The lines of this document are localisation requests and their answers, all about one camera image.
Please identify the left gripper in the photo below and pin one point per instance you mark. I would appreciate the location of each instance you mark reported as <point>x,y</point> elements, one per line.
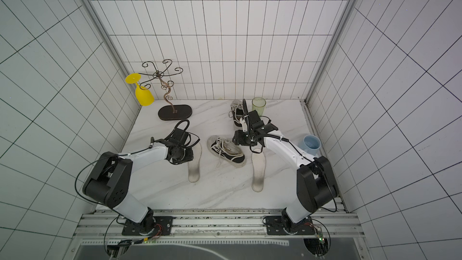
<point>189,157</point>

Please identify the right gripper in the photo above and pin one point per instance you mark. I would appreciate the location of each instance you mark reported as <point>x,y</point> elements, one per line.
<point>251,120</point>

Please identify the white insole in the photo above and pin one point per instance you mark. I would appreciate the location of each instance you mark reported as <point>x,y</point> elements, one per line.
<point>194,164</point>
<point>259,166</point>

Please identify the black white sneaker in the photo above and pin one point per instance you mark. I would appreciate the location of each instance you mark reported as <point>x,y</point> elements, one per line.
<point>236,113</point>
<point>225,150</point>

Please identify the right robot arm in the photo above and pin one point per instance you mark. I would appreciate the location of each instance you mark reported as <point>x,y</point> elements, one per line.
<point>315,183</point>

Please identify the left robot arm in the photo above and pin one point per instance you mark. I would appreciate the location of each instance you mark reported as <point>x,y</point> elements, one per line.
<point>108,182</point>

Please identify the green transparent cup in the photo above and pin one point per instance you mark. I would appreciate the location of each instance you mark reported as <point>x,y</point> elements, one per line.
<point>258,105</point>

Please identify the black metal cup rack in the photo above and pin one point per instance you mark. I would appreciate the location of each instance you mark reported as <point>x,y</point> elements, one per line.
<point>171,111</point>

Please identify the yellow plastic wine glass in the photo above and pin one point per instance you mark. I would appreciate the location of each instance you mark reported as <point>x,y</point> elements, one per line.
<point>143,95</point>

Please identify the blue mug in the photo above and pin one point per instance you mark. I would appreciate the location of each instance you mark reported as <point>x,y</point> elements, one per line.
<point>310,144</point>

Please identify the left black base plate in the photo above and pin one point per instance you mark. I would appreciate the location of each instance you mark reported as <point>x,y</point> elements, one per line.
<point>153,226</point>

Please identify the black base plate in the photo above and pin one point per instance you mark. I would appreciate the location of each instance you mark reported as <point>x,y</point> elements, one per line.
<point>153,226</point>
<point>280,226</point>

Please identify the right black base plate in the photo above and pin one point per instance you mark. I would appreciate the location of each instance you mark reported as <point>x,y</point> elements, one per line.
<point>280,226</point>

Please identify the aluminium mounting rail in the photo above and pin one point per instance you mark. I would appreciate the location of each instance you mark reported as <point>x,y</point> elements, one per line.
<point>219,224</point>

